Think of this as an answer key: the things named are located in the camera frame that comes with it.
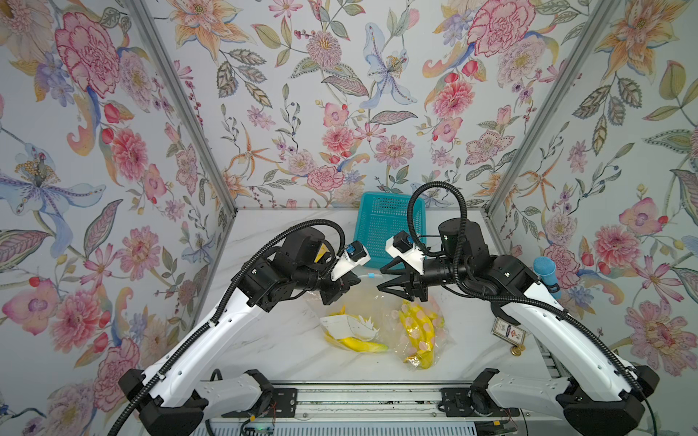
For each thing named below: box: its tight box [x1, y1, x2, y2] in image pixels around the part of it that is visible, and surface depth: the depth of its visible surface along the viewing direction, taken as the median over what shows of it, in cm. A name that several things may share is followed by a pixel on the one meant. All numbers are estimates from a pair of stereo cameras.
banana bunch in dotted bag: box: [389, 296, 456, 370], surface depth 82 cm
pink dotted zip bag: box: [387, 296, 457, 372], surface depth 81 cm
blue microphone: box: [532, 256, 562, 301], surface depth 71 cm
